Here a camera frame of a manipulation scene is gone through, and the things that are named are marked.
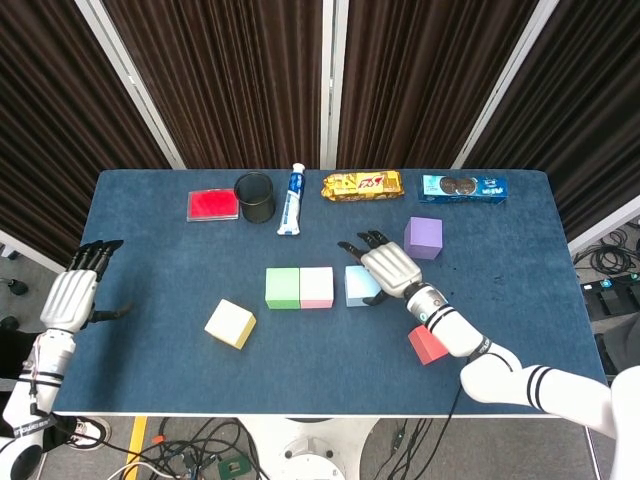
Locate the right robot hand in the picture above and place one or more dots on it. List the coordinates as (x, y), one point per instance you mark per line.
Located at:
(392, 270)

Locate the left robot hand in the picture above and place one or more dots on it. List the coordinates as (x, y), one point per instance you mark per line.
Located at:
(67, 300)

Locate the light blue cube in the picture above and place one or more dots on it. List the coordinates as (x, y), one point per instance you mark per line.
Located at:
(357, 287)

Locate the purple cube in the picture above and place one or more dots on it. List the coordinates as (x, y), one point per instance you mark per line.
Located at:
(423, 237)

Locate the green cube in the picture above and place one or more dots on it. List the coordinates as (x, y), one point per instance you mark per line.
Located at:
(282, 286)

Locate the yellow cube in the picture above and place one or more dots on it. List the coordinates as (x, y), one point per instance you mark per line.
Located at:
(227, 322)

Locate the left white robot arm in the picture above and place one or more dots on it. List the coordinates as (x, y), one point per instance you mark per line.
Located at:
(42, 370)

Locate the pink cube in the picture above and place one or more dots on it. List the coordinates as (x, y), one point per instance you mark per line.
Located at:
(316, 285)

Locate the red cube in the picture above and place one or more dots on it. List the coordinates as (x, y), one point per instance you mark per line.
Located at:
(425, 347)

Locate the black floor caster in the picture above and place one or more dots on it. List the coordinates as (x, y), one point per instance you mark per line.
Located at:
(17, 286)

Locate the black trouser leg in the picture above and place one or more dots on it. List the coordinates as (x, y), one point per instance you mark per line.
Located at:
(15, 350)

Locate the yellow biscuit packet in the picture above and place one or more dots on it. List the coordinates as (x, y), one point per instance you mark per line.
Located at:
(362, 186)

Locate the blue sandwich cookie box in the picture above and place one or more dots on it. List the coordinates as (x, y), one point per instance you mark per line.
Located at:
(462, 188)

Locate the white blue toothpaste tube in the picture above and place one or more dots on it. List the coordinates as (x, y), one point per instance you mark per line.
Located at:
(291, 200)

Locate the white sneaker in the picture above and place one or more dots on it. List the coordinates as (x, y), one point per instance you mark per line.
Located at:
(87, 432)

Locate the black mesh pen cup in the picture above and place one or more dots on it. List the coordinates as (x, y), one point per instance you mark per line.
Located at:
(257, 210)

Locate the small orange floor item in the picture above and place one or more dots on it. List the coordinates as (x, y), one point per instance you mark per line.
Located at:
(158, 439)

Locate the red ink pad case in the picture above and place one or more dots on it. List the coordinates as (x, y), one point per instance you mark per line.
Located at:
(212, 205)

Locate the brown ribbed partition panel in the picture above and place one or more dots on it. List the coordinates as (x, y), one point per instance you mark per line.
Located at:
(425, 75)
(590, 100)
(50, 125)
(215, 75)

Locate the black power strip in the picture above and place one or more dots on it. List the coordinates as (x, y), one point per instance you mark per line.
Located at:
(607, 284)

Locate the small green box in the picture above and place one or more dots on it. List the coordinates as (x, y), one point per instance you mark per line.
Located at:
(231, 467)

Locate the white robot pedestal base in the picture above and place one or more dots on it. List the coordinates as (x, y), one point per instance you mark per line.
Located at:
(310, 450)

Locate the white partition post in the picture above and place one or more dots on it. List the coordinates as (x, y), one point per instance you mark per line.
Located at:
(130, 80)
(334, 75)
(500, 85)

